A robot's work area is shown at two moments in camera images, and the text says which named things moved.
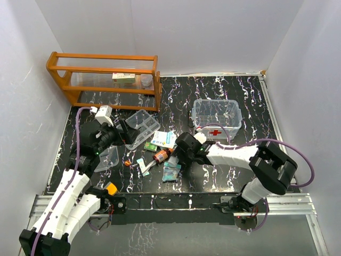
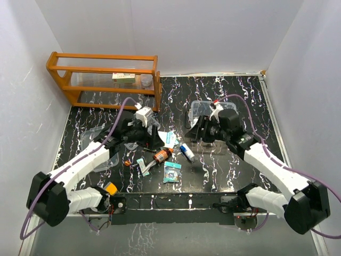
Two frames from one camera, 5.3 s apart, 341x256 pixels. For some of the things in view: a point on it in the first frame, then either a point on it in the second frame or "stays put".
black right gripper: x=181 y=158 → x=200 y=130
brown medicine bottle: x=162 y=156 stays put
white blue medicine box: x=163 y=139 stays put
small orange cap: x=128 y=163 stays put
